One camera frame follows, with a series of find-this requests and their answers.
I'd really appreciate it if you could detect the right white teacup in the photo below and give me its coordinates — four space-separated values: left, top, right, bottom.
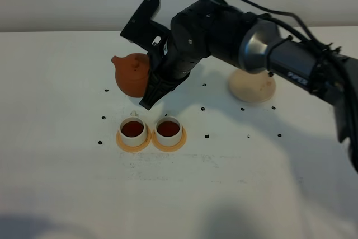
154 114 182 147

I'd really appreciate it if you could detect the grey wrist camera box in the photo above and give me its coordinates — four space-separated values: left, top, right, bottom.
120 0 170 52

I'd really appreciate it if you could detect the white teacup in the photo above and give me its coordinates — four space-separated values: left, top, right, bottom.
154 114 182 147
118 111 147 146

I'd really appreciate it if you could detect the brown clay teapot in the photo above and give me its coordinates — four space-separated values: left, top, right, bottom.
111 53 149 98

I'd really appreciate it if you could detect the right orange round coaster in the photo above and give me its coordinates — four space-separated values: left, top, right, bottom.
152 125 187 152

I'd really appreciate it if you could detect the cream round teapot coaster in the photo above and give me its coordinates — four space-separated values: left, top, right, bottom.
228 69 276 104

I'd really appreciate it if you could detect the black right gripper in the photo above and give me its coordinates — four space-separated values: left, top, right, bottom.
139 0 252 110

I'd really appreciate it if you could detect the left white teacup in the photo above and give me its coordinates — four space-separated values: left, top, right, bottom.
118 111 147 146

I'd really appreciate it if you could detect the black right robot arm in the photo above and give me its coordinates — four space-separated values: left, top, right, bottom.
128 0 357 167

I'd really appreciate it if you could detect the left orange round coaster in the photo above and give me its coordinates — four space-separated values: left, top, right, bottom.
116 129 152 153

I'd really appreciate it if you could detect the orange round coaster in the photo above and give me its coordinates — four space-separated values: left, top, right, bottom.
116 129 152 153
152 125 187 152

